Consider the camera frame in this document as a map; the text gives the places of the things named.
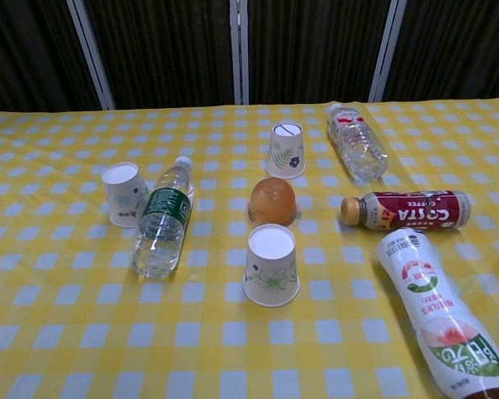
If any paper cup with blue logo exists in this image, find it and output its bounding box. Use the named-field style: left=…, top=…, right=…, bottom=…
left=101, top=161, right=151, bottom=229

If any clear bottle with green label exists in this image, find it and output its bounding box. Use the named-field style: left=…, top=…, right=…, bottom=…
left=128, top=155, right=195, bottom=280

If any white partition post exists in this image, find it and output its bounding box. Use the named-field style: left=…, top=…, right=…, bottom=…
left=65, top=0, right=116, bottom=111
left=367, top=0, right=409, bottom=103
left=229, top=0, right=251, bottom=106

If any paper cup with flower print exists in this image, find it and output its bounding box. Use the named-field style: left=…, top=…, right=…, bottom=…
left=242, top=223, right=300, bottom=308

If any white drink bottle green print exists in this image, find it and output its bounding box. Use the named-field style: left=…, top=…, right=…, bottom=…
left=377, top=227, right=499, bottom=398

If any paper cup with leaf print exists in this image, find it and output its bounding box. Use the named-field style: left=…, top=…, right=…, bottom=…
left=265, top=121, right=308, bottom=180

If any red Costa coffee bottle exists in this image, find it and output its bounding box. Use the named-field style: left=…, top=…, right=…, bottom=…
left=340, top=190, right=472, bottom=232

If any clear bottle with red label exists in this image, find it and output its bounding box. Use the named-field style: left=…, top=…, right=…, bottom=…
left=327, top=103, right=389, bottom=182

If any yellow white checked tablecloth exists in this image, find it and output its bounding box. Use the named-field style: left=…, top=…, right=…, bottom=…
left=0, top=96, right=499, bottom=399

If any orange translucent ball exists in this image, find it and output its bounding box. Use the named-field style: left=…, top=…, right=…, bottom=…
left=247, top=177, right=299, bottom=228

